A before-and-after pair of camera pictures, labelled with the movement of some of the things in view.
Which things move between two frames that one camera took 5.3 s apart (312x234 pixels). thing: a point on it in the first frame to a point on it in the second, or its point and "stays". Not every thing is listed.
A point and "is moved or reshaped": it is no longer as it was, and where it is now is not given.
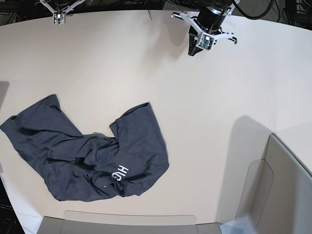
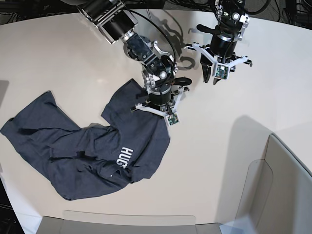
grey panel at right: [277, 195] stays
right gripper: [210, 17] to [221, 46]
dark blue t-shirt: [75, 167] is moved or reshaped
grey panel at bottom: [50, 225] stays
